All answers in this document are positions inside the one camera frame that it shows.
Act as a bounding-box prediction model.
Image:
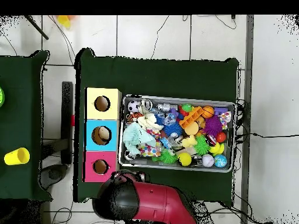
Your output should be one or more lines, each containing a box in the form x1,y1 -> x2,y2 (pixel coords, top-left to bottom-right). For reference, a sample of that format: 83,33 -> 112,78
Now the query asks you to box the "shallow metal mesh bin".
117,94 -> 237,173

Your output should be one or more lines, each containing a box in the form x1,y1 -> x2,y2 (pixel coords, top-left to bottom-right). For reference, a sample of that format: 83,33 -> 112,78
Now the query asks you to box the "wooden box with three holes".
83,87 -> 123,183

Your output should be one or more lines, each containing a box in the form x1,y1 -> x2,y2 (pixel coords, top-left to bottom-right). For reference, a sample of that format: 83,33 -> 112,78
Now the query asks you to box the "mint green cloth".
122,122 -> 157,156

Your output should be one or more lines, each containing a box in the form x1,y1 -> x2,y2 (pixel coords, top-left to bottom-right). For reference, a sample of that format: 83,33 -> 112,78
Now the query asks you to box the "yellow smiley ball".
178,152 -> 192,167

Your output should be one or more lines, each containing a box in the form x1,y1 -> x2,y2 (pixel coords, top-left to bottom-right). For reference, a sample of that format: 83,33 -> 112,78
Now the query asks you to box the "cream white cloth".
137,113 -> 164,131

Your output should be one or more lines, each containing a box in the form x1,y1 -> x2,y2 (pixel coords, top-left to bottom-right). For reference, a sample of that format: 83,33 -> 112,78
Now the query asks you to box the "black and white soccer ball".
127,100 -> 140,113

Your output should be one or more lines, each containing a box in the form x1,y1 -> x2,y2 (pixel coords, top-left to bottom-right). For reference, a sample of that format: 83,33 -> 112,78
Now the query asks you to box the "green tentacle puffer ball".
193,135 -> 211,156

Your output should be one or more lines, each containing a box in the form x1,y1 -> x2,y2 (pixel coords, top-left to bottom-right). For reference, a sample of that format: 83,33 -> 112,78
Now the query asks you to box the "white baseball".
201,153 -> 215,168

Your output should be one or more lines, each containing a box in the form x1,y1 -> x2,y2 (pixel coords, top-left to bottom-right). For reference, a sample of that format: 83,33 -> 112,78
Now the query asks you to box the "black flat panel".
61,81 -> 74,165

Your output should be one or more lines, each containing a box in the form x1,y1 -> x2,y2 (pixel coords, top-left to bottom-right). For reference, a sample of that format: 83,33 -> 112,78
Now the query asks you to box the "orange plastic building block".
179,106 -> 204,130

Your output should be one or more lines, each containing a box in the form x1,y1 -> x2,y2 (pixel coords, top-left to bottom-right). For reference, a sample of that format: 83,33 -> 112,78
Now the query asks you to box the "blue globe ball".
214,154 -> 228,168

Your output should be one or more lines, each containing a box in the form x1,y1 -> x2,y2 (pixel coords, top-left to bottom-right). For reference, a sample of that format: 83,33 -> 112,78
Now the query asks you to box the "purple spiky ball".
202,114 -> 223,137

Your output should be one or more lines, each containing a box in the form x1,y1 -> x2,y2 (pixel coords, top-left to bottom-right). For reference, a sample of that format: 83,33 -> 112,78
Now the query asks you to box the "orange basketball toy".
201,105 -> 215,119

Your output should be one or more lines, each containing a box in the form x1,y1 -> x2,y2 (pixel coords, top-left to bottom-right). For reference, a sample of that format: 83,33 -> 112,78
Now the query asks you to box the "dark green table cloth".
0,50 -> 53,201
74,47 -> 239,207

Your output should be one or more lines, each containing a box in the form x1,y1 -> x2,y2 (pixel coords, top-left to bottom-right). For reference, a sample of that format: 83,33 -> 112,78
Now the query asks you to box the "yellow plastic cup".
57,15 -> 71,29
4,147 -> 30,166

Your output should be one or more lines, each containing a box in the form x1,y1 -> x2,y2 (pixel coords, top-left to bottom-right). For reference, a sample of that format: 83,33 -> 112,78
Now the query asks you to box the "black rod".
24,15 -> 50,40

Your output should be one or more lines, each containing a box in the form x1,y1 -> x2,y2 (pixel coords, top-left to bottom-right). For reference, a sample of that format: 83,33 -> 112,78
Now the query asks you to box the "black cable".
235,132 -> 299,139

